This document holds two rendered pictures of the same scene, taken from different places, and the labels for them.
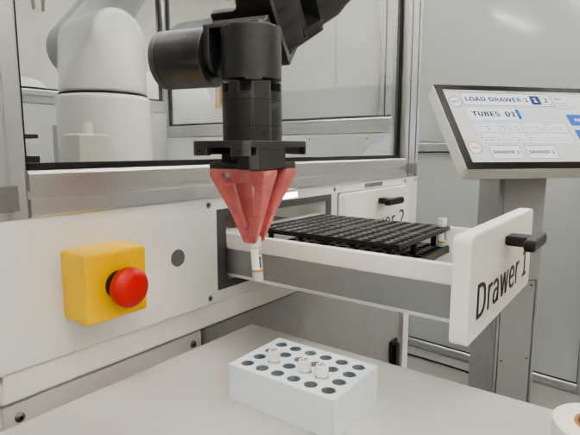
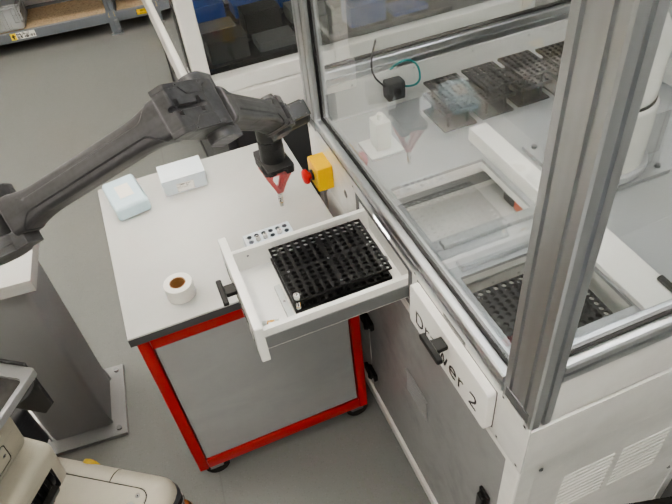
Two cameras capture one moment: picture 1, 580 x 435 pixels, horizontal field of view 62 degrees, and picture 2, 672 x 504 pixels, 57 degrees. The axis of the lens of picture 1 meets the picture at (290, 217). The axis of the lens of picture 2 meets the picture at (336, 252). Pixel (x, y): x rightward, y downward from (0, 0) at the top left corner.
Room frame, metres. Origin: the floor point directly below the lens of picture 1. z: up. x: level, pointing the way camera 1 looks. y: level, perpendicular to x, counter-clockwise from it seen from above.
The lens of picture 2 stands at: (1.27, -0.87, 1.85)
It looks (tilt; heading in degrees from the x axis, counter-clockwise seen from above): 44 degrees down; 126
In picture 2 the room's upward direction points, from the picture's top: 7 degrees counter-clockwise
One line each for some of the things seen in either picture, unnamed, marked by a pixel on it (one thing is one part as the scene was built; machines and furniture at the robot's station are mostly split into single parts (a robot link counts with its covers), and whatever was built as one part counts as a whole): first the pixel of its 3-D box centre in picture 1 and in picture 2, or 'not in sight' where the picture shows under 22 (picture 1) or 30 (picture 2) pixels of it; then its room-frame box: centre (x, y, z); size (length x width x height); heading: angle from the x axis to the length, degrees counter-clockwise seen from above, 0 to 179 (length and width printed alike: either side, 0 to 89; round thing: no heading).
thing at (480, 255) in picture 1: (498, 264); (243, 296); (0.57, -0.25, 0.87); 0.29 x 0.02 x 0.11; 143
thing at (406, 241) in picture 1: (420, 236); (284, 274); (0.63, -0.17, 0.90); 0.18 x 0.02 x 0.01; 143
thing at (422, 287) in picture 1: (347, 250); (333, 268); (0.69, -0.08, 0.86); 0.40 x 0.26 x 0.06; 53
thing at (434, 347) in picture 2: (388, 200); (436, 346); (1.00, -0.21, 0.91); 0.07 x 0.04 x 0.01; 143
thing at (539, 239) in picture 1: (524, 240); (227, 290); (0.55, -0.27, 0.91); 0.07 x 0.04 x 0.01; 143
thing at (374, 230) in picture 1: (352, 248); (329, 267); (0.69, -0.09, 0.87); 0.22 x 0.18 x 0.06; 53
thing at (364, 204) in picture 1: (376, 215); (448, 351); (1.01, -0.18, 0.87); 0.29 x 0.02 x 0.11; 143
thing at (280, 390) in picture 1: (302, 382); (271, 243); (0.46, -0.01, 0.78); 0.12 x 0.08 x 0.04; 54
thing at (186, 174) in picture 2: not in sight; (182, 175); (0.05, 0.10, 0.79); 0.13 x 0.09 x 0.05; 53
